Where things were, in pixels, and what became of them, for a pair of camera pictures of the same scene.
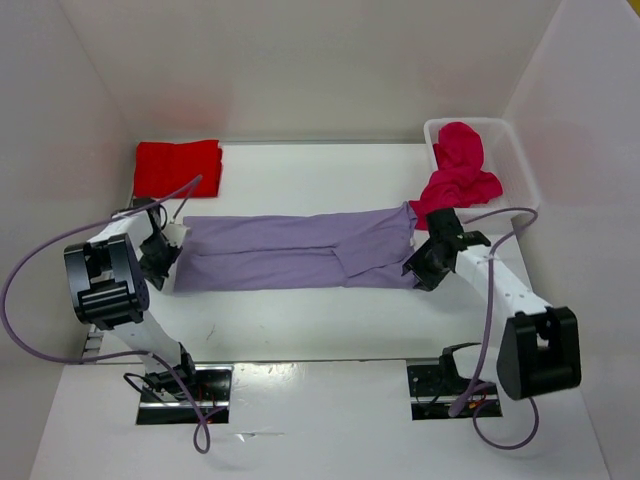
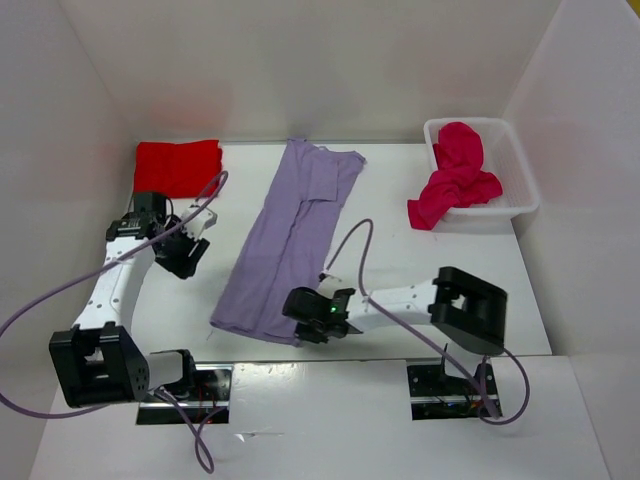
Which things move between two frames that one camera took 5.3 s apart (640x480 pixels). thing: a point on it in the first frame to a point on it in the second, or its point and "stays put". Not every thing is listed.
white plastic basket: x=502 y=158 stays put
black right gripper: x=420 y=266 to x=298 y=310
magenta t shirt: x=457 y=179 stays put
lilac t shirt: x=355 y=248 to x=288 y=243
